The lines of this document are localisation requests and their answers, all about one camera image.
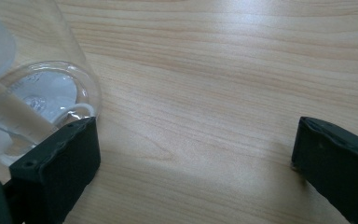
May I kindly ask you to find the clear glass beaker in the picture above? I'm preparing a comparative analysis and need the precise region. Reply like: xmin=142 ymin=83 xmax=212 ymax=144
xmin=0 ymin=0 xmax=103 ymax=167

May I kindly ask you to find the white stirring rod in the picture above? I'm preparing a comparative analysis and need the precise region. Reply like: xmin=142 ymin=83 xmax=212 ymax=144
xmin=0 ymin=68 xmax=60 ymax=146

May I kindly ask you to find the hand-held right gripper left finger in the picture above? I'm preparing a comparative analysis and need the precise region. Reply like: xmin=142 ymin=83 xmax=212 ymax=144
xmin=3 ymin=116 xmax=102 ymax=224

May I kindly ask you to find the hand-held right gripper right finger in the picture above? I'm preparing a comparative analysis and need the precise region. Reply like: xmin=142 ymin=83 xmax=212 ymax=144
xmin=291 ymin=116 xmax=358 ymax=224

